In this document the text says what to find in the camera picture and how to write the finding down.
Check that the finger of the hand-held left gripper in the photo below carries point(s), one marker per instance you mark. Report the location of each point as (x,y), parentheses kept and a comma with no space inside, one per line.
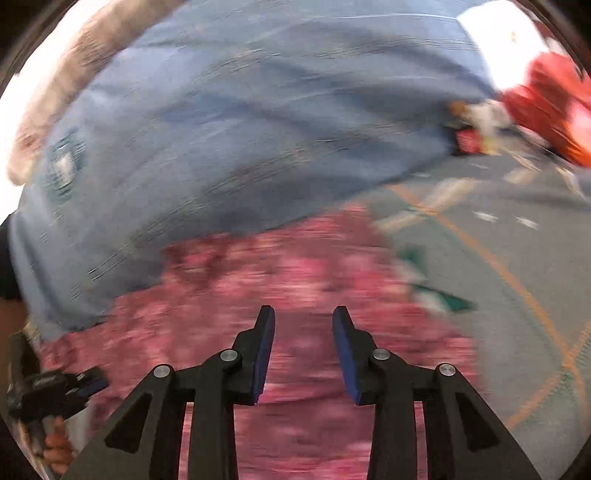
(87,383)

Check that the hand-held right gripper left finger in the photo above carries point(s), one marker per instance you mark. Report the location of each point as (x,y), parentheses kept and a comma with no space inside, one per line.
(265,350)

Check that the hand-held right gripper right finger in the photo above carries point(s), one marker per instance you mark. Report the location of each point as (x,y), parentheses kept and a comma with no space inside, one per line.
(344,355)

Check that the pink patterned cloth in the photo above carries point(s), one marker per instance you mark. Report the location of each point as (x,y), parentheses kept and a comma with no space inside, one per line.
(295,281)

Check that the person's left forearm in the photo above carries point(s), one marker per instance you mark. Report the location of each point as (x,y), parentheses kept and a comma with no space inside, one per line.
(11,318)

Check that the person's left hand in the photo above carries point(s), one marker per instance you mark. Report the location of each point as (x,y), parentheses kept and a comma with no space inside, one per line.
(57,443)

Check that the light grey cloth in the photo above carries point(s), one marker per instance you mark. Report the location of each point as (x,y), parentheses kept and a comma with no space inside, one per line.
(81,424)

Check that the person's black sleeve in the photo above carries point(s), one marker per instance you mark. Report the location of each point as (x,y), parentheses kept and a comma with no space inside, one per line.
(5,258)

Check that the grey patterned bed sheet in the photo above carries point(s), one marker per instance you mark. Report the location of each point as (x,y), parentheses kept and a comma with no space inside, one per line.
(508,230)

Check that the blue striped shirt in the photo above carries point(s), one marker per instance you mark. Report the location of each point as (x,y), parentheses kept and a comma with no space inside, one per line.
(240,115)

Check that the small red box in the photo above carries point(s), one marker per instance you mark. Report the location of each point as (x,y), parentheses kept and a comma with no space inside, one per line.
(468,142)

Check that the red cloth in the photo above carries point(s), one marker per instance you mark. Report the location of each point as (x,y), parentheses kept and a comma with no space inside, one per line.
(549,106)

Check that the white cloth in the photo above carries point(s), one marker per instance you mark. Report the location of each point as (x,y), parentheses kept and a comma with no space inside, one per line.
(503,41)

